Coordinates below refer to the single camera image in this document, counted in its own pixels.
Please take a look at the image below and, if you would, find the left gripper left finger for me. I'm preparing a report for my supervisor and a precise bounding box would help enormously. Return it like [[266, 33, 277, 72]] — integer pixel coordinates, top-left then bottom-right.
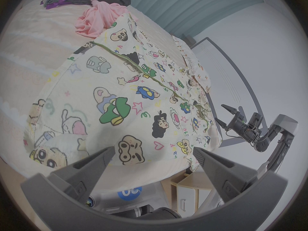
[[49, 146, 116, 199]]

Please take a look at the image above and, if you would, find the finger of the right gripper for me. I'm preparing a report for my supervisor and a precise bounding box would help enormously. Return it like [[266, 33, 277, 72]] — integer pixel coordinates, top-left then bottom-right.
[[221, 104, 238, 117], [214, 117, 228, 131]]

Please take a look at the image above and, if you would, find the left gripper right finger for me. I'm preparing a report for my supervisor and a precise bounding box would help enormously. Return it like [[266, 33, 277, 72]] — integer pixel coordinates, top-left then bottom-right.
[[192, 147, 258, 203]]

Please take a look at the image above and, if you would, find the white printed pyjama top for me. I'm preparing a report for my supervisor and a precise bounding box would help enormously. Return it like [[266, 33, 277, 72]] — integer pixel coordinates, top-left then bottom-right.
[[23, 12, 223, 175]]

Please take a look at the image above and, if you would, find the bed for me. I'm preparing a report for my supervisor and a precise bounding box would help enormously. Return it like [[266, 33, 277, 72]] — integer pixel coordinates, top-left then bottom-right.
[[0, 0, 266, 185]]

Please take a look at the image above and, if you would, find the pale wooden cabinet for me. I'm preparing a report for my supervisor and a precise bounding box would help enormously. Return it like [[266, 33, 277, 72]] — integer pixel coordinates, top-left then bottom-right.
[[161, 169, 213, 214]]

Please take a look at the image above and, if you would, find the white printed pillow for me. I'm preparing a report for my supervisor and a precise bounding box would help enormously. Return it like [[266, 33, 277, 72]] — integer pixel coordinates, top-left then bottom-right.
[[172, 35, 212, 93]]

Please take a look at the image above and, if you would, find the grey bedside table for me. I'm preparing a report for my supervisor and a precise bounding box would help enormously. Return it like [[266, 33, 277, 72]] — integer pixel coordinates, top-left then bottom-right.
[[182, 34, 196, 48]]

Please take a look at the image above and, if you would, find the blue-green curtain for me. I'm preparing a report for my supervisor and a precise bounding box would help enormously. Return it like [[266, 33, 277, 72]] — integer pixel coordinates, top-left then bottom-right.
[[108, 0, 265, 37]]

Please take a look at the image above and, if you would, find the pink garment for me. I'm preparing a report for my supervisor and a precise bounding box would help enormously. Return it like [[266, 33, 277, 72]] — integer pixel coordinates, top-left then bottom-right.
[[74, 0, 128, 38]]

